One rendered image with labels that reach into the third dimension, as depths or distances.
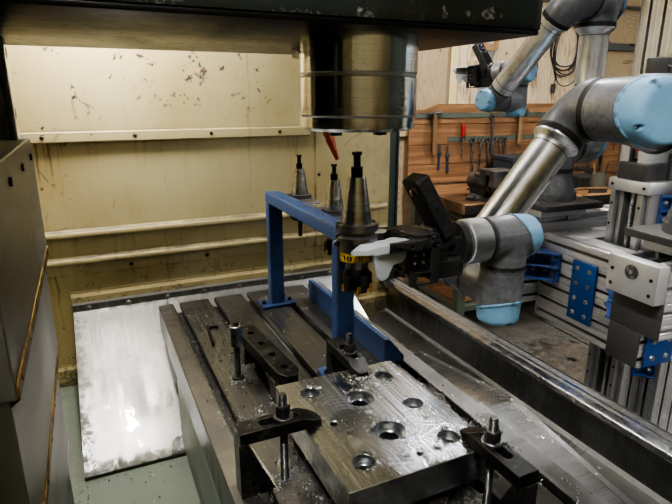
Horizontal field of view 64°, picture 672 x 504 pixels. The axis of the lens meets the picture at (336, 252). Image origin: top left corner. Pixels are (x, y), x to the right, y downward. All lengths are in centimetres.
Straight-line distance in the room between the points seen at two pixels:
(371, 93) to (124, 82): 110
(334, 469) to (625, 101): 74
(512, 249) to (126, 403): 106
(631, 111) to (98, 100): 132
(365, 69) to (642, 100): 51
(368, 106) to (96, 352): 120
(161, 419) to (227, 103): 93
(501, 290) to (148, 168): 113
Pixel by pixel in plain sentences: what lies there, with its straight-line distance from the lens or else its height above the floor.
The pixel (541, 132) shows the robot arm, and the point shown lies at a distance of 113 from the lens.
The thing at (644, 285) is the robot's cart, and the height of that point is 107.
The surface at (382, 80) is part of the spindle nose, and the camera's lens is 70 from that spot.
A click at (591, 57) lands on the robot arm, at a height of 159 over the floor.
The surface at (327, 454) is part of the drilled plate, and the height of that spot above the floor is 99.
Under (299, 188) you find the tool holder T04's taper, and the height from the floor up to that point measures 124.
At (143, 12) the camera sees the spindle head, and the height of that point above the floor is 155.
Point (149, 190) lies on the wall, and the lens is 172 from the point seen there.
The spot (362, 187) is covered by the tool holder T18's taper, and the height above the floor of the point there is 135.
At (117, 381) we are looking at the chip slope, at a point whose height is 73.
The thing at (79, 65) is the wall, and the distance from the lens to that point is 169.
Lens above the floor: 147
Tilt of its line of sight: 16 degrees down
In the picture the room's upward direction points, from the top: straight up
